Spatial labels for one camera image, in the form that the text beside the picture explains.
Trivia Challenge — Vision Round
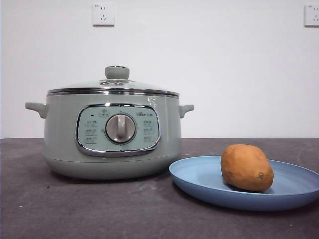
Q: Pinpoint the white wall socket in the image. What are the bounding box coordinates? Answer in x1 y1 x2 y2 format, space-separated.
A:
92 3 116 27
304 4 319 27

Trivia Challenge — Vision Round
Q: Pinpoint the brown potato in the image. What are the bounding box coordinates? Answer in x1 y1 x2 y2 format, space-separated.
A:
220 144 275 193

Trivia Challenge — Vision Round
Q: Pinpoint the glass lid with green knob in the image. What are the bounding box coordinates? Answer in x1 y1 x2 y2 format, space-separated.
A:
47 65 179 97

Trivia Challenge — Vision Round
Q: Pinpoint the blue round plate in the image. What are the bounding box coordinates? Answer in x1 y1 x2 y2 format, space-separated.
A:
168 155 319 212

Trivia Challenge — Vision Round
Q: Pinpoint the pale green electric steamer pot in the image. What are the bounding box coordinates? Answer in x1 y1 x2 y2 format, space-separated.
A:
24 94 195 180

